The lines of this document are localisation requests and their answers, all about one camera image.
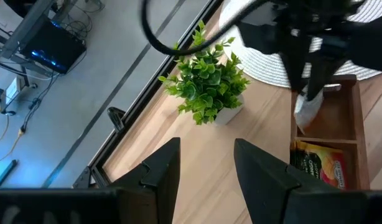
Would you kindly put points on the white power adapter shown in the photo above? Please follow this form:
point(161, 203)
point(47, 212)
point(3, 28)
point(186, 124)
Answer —
point(12, 90)

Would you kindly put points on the white orange tea packet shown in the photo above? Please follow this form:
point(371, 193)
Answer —
point(307, 112)

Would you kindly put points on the white round plate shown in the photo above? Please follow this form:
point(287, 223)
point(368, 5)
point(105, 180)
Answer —
point(265, 65)

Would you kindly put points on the wooden tea organiser box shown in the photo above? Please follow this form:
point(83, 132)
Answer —
point(362, 124)

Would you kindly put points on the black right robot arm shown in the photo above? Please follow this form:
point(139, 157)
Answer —
point(371, 43)

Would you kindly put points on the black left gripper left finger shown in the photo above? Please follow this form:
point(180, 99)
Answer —
point(166, 174)

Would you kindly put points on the green plant in white pot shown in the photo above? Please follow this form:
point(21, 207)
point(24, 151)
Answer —
point(206, 87)

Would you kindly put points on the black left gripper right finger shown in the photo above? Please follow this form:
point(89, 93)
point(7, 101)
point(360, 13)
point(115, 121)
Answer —
point(262, 183)

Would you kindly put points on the black computer with blue light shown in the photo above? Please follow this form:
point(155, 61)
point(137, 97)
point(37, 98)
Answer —
point(54, 46)

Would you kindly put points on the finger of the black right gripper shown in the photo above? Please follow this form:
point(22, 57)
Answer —
point(321, 74)
point(296, 68)

